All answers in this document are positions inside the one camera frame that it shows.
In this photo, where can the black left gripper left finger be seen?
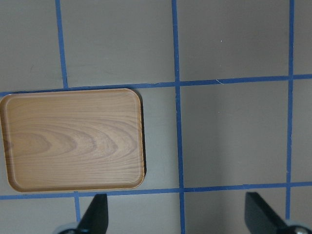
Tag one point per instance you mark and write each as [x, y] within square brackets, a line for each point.
[95, 219]

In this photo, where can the wooden serving tray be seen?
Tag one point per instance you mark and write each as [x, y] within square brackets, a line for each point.
[73, 140]

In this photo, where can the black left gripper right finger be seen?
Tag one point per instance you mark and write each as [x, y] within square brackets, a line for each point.
[260, 218]

